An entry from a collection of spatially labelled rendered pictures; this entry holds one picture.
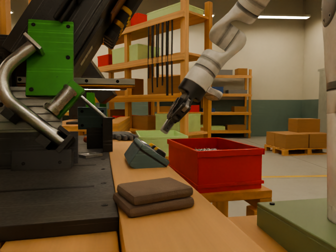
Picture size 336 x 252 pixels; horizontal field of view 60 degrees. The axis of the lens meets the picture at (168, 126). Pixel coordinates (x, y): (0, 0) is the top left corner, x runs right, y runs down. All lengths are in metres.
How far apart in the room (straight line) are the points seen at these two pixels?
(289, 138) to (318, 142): 0.71
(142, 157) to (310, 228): 0.40
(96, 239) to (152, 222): 0.07
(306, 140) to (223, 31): 6.09
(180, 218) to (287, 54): 10.62
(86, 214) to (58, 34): 0.56
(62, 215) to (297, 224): 0.31
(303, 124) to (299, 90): 3.88
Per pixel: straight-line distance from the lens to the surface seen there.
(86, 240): 0.40
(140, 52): 4.05
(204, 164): 0.82
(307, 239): 0.41
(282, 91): 10.75
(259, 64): 10.50
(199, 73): 0.81
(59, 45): 0.85
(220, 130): 9.45
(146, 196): 0.39
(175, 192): 0.41
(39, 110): 0.82
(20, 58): 0.81
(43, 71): 0.82
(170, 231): 0.36
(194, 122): 3.61
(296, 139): 6.70
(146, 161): 0.68
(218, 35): 0.86
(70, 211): 0.44
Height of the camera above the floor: 1.05
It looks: 4 degrees down
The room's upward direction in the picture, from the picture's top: straight up
